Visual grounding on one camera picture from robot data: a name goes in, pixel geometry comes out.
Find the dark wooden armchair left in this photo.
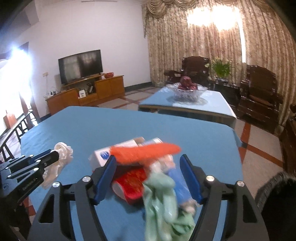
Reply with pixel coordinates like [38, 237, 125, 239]
[164, 56, 210, 87]

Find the blue tablecloth near table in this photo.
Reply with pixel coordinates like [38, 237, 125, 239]
[21, 106, 243, 240]

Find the blue tablecloth far table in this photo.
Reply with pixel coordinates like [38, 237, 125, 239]
[138, 87, 237, 128]

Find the dark red fruit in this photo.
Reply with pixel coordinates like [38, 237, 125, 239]
[178, 76, 198, 90]

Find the dark wooden armchair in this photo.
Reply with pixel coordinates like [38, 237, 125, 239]
[164, 56, 210, 87]
[236, 65, 283, 133]

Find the black trash bin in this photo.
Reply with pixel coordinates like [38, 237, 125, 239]
[255, 172, 296, 240]

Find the red paper cup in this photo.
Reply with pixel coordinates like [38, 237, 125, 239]
[111, 167, 147, 205]

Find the red teapot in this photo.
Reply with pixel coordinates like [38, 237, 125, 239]
[104, 72, 114, 79]

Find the floral beige curtain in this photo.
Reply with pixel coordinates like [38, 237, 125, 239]
[142, 1, 295, 125]

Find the green rubber glove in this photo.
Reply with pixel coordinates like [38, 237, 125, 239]
[143, 172, 195, 240]

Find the wooden TV cabinet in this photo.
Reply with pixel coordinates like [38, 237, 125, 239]
[46, 74, 125, 115]

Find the blue plastic bag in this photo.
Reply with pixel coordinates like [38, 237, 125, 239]
[165, 161, 192, 206]

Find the blue tablecloth table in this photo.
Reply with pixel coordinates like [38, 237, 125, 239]
[21, 106, 243, 240]
[138, 87, 237, 128]

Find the dark side table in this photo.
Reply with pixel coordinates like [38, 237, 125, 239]
[213, 79, 240, 106]

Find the orange plastic wrapper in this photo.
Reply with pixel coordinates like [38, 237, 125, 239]
[110, 143, 181, 165]

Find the dark wooden armchair right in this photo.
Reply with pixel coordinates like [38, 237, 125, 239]
[236, 65, 283, 133]

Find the glass fruit bowl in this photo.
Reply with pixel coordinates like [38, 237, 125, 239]
[166, 83, 208, 103]

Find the black flat television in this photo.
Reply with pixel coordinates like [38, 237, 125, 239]
[58, 50, 103, 85]

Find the green potted plant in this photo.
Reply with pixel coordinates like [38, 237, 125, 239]
[211, 57, 233, 80]

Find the white plastic bag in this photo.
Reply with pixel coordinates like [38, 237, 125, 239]
[41, 142, 73, 189]

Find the dark wooden sofa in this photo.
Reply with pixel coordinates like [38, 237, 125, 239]
[280, 104, 296, 176]

